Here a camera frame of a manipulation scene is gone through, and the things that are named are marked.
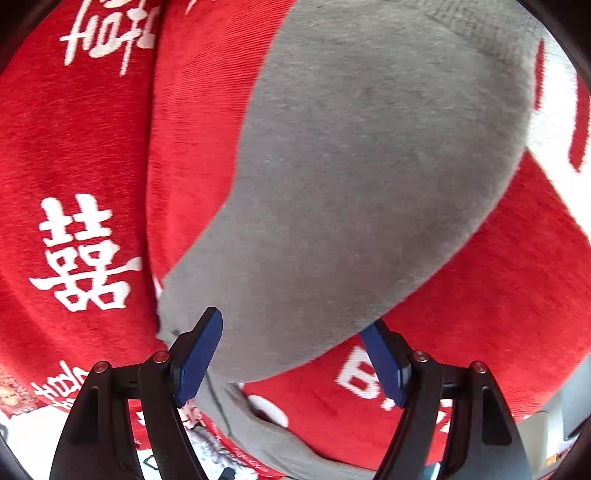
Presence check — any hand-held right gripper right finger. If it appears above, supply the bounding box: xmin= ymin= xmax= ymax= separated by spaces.
xmin=359 ymin=319 xmax=535 ymax=480

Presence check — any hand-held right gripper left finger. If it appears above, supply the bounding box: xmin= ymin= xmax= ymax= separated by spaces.
xmin=48 ymin=306 xmax=225 ymax=480

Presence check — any grey small garment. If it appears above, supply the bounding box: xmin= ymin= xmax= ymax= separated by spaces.
xmin=154 ymin=0 xmax=546 ymax=480

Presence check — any red printed blanket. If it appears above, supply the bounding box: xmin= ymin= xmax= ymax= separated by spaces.
xmin=0 ymin=0 xmax=591 ymax=480

